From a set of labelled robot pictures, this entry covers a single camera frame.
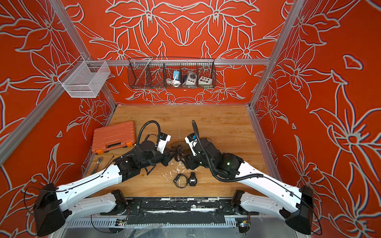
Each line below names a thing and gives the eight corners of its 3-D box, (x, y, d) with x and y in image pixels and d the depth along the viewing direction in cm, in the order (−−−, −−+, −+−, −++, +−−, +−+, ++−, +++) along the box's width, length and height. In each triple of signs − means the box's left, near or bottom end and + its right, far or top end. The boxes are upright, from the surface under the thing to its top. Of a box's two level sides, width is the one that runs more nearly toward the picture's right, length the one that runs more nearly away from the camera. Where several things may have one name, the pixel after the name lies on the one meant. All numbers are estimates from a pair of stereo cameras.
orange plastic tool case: (93, 155, 93) (89, 152, 89) (97, 132, 105) (93, 128, 101) (136, 145, 98) (133, 141, 94) (134, 124, 110) (132, 119, 106)
